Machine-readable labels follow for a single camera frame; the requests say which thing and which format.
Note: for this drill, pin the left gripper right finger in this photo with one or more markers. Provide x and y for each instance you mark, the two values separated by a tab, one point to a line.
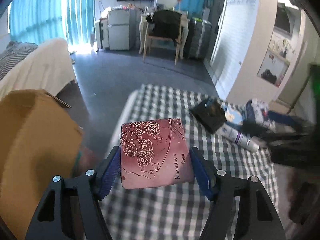
205	173

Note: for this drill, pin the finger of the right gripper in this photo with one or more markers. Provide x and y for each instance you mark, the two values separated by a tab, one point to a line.
280	118

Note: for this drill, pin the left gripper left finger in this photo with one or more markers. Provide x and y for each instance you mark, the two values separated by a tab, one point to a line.
106	173

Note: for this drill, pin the blue floral tissue pack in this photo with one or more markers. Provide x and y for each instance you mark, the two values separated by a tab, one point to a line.
233	116

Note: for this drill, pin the white lotion tube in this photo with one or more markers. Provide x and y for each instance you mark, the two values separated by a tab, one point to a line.
238	138

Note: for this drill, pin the checkered tablecloth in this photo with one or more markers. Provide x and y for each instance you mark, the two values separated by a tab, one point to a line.
155	195

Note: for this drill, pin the black glossy box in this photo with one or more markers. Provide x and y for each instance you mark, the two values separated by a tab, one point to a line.
209	114

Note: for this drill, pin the cardboard box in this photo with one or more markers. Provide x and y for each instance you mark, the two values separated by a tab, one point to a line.
38	141

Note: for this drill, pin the black suitcase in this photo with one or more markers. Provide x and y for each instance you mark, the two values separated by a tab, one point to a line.
198	39

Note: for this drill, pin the bed with beige cover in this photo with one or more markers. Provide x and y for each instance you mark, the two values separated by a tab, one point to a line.
48	67

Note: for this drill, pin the white drawer cabinet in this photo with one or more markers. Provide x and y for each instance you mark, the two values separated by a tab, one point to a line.
101	34

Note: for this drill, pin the white mini fridge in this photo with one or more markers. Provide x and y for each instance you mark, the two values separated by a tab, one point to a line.
122	29

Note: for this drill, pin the white dressing table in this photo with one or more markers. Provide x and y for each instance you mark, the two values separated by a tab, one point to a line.
185	31

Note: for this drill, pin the black backpack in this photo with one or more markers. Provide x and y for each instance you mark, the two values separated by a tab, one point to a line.
166	24

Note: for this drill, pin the blue curtain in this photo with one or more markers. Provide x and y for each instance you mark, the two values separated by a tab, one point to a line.
36	21

